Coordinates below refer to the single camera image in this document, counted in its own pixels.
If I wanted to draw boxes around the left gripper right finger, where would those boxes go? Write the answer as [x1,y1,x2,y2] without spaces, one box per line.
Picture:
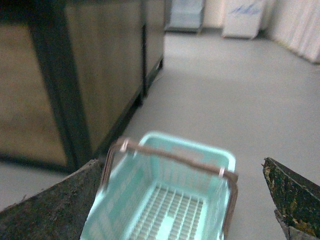
[262,157,320,240]

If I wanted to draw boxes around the light blue plastic basket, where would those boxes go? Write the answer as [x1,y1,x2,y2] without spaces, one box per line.
[80,132,238,240]

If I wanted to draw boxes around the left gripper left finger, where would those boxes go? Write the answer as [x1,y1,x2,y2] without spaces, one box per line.
[0,159,102,240]

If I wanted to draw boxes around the wooden panel display stand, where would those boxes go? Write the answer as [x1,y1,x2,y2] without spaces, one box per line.
[0,0,166,173]

